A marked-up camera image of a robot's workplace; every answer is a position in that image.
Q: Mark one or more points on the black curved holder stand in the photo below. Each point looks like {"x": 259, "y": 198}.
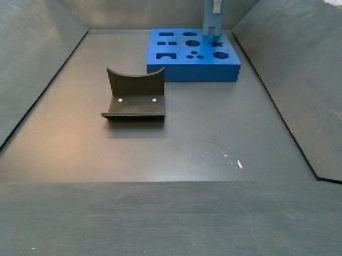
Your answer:
{"x": 138, "y": 95}

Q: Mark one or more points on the light blue square-circle peg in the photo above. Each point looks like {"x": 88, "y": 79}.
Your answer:
{"x": 214, "y": 17}

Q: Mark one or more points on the blue shape-sorting block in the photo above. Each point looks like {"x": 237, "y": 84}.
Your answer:
{"x": 191, "y": 57}

